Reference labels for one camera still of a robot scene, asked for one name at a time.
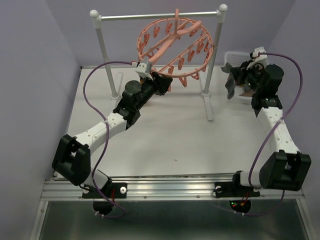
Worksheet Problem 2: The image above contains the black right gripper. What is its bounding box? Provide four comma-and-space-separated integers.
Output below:
228, 59, 263, 94

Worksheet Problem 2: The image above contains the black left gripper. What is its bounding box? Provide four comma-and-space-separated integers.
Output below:
135, 72, 172, 111

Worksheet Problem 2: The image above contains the pink round clip hanger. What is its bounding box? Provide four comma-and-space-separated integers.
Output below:
136, 9, 215, 87

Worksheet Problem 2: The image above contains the grey sock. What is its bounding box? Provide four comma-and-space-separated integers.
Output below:
221, 62, 239, 100

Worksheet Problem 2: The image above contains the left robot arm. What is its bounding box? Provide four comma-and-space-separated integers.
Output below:
52, 72, 173, 197

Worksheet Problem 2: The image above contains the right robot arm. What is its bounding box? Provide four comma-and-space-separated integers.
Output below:
230, 63, 312, 195

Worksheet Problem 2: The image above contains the white plastic basket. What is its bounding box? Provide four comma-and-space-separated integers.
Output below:
221, 51, 265, 105

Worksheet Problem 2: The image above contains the beige sock in basket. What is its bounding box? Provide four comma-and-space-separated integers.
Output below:
239, 90, 254, 98

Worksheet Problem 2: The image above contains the white drying rack stand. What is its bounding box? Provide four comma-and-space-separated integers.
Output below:
89, 4, 228, 121

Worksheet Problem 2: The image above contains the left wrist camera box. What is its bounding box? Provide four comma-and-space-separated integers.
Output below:
135, 61, 152, 79

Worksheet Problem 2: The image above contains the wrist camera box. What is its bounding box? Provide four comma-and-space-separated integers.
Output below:
246, 46, 270, 70
135, 61, 152, 79

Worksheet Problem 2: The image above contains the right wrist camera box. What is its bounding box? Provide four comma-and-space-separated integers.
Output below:
246, 46, 270, 70

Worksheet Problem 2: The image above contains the aluminium mounting rail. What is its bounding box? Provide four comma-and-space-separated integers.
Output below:
39, 172, 306, 201

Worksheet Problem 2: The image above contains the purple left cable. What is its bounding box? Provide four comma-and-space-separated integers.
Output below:
83, 60, 127, 219

